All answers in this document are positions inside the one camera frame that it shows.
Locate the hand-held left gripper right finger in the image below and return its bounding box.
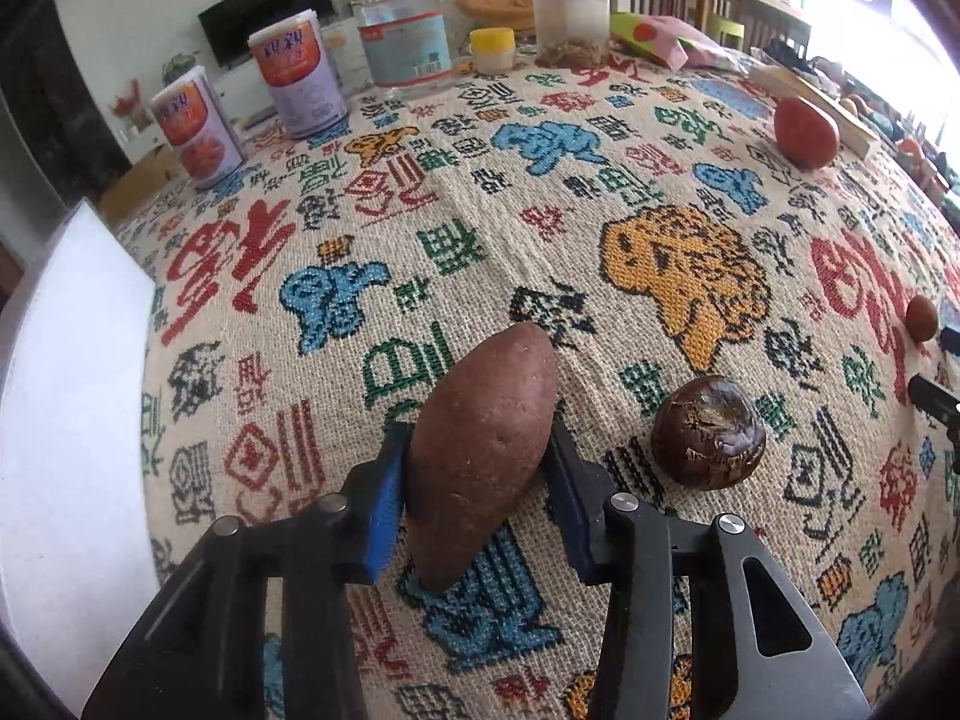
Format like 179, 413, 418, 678
541, 416, 875, 720

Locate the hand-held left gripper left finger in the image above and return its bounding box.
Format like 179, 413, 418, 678
81, 421, 416, 720

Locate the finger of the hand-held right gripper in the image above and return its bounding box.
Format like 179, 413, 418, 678
906, 373, 960, 481

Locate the purple sweet potato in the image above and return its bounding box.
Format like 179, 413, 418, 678
405, 321, 560, 593

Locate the white cardboard box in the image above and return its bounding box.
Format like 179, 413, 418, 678
0, 199, 162, 695

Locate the brown-green round fruit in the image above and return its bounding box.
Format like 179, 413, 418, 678
905, 295, 938, 342

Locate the dark wrinkled passion fruit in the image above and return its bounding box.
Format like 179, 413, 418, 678
650, 376, 767, 487

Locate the red apple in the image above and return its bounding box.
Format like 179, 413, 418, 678
774, 96, 841, 170

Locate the flat wooden board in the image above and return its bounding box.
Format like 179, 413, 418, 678
750, 64, 878, 160

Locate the printed woven tablecloth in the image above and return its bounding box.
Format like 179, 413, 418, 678
112, 52, 960, 720

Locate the brown cardboard box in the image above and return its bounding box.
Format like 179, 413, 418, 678
97, 146, 185, 226

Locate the green plastic chair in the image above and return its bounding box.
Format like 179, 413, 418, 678
705, 15, 747, 50

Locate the purple and orange can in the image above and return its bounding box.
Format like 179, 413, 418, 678
150, 65, 245, 190
247, 7, 350, 140

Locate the colourful snack bag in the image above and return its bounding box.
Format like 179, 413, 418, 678
609, 11, 740, 72

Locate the small yellow cup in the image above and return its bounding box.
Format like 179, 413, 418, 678
469, 28, 517, 74

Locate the red flower plant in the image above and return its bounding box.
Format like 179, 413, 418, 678
111, 79, 151, 132

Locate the clear jar with gold lid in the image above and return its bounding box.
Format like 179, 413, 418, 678
346, 0, 455, 89

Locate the green potted plant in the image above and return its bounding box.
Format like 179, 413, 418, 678
161, 51, 200, 87

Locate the clear container with black lid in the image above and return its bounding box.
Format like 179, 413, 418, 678
531, 0, 611, 67

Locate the black television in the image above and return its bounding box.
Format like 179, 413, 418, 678
198, 0, 336, 68

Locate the dark display cabinet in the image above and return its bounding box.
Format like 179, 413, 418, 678
0, 0, 132, 188

